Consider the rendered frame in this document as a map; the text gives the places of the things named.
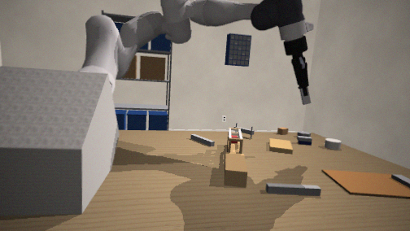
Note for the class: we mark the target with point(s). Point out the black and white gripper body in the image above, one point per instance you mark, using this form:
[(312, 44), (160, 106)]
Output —
[(296, 48)]

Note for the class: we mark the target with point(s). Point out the white short cylinder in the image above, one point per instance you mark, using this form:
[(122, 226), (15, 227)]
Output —
[(332, 144)]

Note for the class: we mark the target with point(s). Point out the tan flat rectangular board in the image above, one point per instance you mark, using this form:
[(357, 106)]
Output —
[(282, 146)]

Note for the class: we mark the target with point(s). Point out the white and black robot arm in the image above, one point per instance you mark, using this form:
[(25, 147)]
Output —
[(109, 51)]

